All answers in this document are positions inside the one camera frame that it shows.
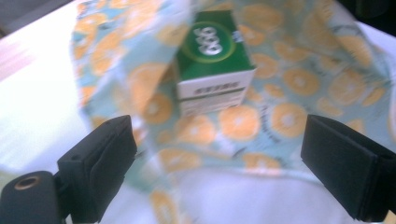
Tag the orange slice print cloth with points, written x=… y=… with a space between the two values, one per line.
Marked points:
x=280 y=93

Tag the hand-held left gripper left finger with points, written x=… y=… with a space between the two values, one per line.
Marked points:
x=96 y=168

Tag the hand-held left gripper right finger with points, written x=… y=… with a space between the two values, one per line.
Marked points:
x=345 y=165

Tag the square green white medicine box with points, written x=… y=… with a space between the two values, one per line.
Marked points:
x=214 y=68

